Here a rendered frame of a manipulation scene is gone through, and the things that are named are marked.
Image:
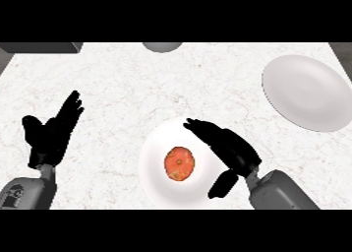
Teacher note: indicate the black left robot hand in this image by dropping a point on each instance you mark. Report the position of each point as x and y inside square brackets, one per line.
[52, 134]

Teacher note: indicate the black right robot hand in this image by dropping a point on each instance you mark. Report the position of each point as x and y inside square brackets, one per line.
[229, 146]

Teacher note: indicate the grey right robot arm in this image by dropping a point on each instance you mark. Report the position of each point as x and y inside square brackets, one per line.
[280, 192]

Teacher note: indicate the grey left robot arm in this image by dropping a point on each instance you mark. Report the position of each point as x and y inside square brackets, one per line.
[26, 193]

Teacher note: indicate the white plate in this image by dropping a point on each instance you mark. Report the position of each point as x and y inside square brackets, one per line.
[165, 190]

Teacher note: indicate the pale grey plate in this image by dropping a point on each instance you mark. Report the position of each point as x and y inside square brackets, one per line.
[307, 93]

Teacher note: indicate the dark grey block appliance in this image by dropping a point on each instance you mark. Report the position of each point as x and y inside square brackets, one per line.
[38, 47]

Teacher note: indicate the grey round object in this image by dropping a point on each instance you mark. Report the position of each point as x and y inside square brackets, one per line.
[161, 46]

